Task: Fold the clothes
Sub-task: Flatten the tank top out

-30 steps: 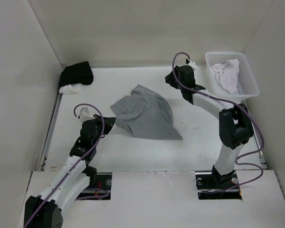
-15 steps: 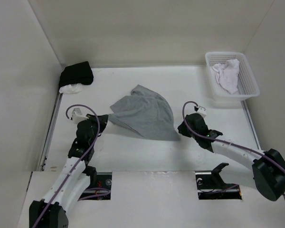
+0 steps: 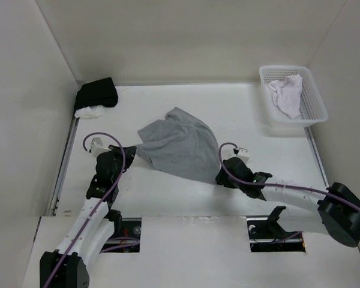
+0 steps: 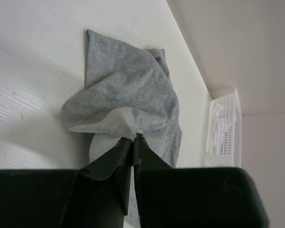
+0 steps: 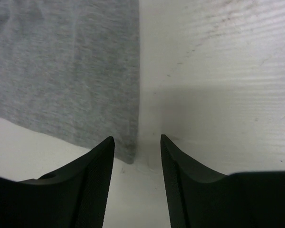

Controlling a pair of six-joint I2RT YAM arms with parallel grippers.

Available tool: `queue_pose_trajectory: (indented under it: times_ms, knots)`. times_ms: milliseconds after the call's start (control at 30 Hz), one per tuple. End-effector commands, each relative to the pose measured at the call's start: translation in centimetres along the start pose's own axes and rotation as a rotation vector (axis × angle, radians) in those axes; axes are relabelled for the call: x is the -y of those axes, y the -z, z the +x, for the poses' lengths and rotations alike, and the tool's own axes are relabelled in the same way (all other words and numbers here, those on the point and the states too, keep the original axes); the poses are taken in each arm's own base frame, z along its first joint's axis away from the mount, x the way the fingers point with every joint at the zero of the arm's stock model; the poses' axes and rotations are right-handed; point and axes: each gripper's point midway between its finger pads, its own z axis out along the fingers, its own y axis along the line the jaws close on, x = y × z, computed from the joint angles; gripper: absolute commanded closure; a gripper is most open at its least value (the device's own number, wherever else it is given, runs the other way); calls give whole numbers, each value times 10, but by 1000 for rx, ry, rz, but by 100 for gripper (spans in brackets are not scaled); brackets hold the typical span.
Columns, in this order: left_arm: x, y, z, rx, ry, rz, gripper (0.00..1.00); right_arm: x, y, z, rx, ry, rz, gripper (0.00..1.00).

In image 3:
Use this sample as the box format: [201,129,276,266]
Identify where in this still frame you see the grey tank top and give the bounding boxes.
[136,107,220,184]

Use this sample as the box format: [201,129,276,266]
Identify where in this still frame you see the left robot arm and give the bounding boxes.
[39,145,137,287]

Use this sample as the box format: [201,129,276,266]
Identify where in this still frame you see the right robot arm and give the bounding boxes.
[215,157,360,247]

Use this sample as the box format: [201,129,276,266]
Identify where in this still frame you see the folded white tank top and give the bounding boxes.
[74,105,104,119]

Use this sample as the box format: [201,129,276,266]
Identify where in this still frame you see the folded black tank top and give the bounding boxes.
[74,77,118,111]

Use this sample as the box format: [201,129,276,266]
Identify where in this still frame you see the white tank top in basket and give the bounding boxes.
[268,74,303,119]

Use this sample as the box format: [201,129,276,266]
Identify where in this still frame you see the white plastic basket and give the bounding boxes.
[259,65,328,129]

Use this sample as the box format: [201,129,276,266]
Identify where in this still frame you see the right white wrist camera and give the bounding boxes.
[233,147,250,163]

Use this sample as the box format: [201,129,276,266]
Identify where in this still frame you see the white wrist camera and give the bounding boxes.
[90,137,110,157]
[233,147,250,163]

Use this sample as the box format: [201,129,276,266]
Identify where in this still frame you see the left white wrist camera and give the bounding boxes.
[90,137,110,157]

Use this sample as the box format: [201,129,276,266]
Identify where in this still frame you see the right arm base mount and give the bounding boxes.
[247,217,305,253]

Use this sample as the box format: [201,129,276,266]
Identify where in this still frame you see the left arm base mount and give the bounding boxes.
[104,218,142,253]

